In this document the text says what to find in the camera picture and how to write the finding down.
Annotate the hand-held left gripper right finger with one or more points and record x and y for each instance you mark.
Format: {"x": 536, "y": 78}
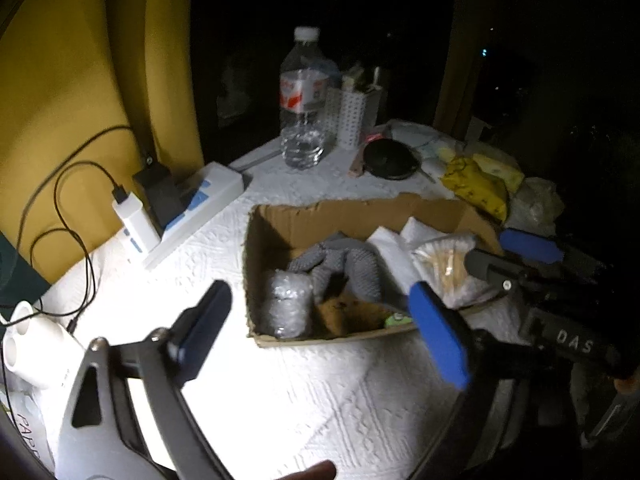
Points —
{"x": 440, "y": 335}

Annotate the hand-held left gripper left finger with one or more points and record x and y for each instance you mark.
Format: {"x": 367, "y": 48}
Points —
{"x": 200, "y": 332}

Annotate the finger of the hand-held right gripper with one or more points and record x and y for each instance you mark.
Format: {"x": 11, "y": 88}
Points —
{"x": 492, "y": 266}
{"x": 532, "y": 246}

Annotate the tan pad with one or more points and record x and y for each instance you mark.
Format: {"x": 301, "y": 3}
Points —
{"x": 445, "y": 265}

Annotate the bubble wrap roll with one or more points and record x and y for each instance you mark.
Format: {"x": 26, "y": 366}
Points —
{"x": 287, "y": 305}

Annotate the white waffle towel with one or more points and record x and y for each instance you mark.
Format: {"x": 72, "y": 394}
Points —
{"x": 395, "y": 255}

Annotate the brown coir scrub pad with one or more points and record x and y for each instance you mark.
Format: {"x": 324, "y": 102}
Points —
{"x": 345, "y": 315}

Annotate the grey grip sock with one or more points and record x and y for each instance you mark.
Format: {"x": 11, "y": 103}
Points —
{"x": 350, "y": 270}

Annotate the brown cardboard box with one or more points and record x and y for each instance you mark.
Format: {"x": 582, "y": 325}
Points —
{"x": 280, "y": 220}

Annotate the person's left hand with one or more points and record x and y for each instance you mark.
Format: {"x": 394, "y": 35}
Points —
{"x": 310, "y": 472}

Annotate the crumpled clear plastic bag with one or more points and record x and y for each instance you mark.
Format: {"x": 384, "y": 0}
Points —
{"x": 537, "y": 205}

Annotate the yellow patterned packet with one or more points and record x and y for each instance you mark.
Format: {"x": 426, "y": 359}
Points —
{"x": 475, "y": 187}

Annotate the pale yellow tissue packet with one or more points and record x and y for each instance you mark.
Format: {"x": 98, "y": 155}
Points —
{"x": 500, "y": 170}

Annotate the white charger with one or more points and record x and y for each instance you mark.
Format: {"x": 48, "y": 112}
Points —
{"x": 137, "y": 227}

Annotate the black power adapter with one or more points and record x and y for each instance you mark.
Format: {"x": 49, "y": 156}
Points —
{"x": 160, "y": 195}

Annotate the white tissue packets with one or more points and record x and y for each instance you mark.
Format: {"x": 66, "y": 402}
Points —
{"x": 420, "y": 137}

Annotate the white power strip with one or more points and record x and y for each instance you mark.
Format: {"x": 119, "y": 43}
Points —
{"x": 215, "y": 185}

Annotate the dark green book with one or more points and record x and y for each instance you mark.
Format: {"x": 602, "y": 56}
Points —
{"x": 20, "y": 270}

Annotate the white printed bag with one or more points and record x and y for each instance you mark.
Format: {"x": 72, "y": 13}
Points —
{"x": 25, "y": 430}

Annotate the white perforated basket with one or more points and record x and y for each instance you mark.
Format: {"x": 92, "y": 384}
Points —
{"x": 352, "y": 115}

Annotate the metal cylinder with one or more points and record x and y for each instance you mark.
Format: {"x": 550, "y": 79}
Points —
{"x": 376, "y": 77}

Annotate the green box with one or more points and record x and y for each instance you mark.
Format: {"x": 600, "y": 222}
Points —
{"x": 351, "y": 77}

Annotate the clear plastic water bottle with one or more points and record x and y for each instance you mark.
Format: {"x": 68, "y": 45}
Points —
{"x": 304, "y": 110}

